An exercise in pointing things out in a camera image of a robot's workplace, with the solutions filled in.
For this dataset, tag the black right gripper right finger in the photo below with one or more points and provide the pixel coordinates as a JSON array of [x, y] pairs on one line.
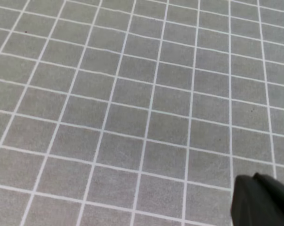
[[276, 195]]

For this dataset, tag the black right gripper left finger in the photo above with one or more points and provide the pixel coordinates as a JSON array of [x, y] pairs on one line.
[[253, 203]]

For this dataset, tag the grey grid tablecloth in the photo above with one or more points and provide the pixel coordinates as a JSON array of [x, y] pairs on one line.
[[137, 112]]

